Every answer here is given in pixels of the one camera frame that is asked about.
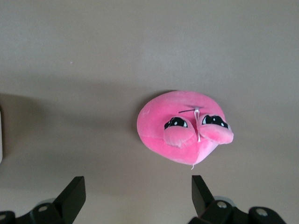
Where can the pink plush toy with eyes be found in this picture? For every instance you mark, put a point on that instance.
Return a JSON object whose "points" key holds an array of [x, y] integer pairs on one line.
{"points": [[161, 112]]}

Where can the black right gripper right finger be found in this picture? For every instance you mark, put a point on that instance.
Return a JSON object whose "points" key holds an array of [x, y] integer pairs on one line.
{"points": [[205, 205]]}

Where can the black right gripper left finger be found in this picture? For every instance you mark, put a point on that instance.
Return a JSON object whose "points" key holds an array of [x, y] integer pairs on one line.
{"points": [[70, 203]]}

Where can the brown table mat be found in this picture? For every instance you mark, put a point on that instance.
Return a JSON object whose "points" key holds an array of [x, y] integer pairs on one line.
{"points": [[93, 46]]}

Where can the pale pink plastic box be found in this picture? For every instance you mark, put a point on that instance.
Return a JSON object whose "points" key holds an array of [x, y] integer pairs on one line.
{"points": [[1, 137]]}

